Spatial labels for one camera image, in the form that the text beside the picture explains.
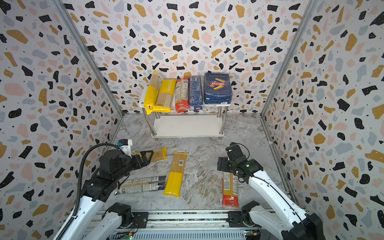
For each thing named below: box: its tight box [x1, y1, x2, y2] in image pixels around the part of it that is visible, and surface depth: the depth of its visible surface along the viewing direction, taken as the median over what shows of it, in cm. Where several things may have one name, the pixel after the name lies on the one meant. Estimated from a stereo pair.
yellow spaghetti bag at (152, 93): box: [144, 70, 160, 115], surface depth 77 cm
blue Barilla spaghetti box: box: [189, 75, 204, 111], surface depth 81 cm
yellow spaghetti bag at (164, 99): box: [154, 79, 177, 113], surface depth 80 cm
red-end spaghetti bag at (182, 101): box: [175, 77, 190, 114], surface depth 79 cm
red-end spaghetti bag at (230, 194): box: [222, 171, 239, 208], surface depth 83 cm
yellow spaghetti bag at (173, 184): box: [163, 151, 188, 198], surface depth 89 cm
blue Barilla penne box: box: [203, 72, 233, 105], surface depth 80 cm
